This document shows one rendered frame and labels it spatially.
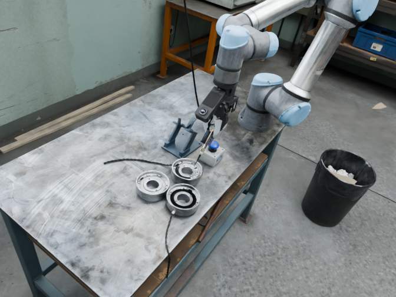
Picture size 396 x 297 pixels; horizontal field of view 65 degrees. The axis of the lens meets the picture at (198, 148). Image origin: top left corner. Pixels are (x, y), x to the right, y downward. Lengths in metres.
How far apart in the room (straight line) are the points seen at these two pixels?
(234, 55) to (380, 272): 1.70
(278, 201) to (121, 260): 1.56
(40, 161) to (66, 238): 0.32
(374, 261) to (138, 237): 1.67
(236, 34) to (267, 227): 1.44
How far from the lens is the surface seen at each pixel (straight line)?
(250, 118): 1.35
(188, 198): 0.98
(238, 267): 1.86
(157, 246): 0.89
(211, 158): 1.10
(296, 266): 1.99
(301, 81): 1.21
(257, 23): 1.09
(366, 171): 2.21
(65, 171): 1.09
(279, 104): 1.23
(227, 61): 0.90
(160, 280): 1.13
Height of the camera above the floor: 1.55
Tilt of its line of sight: 39 degrees down
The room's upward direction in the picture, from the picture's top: 11 degrees clockwise
